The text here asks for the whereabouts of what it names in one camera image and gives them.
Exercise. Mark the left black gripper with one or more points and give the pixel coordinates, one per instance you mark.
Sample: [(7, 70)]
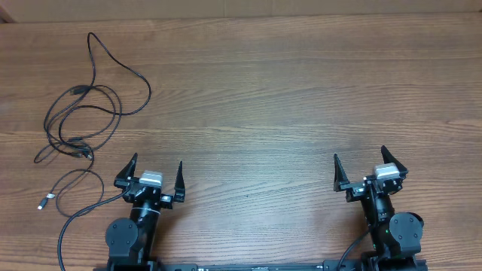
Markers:
[(166, 201)]

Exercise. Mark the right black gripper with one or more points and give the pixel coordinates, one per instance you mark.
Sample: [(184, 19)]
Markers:
[(356, 190)]

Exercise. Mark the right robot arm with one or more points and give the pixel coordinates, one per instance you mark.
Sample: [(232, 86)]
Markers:
[(396, 237)]

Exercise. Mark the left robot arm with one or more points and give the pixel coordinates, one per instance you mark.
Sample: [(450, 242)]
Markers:
[(130, 240)]

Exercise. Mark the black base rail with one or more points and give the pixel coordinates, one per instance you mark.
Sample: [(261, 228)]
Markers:
[(326, 265)]

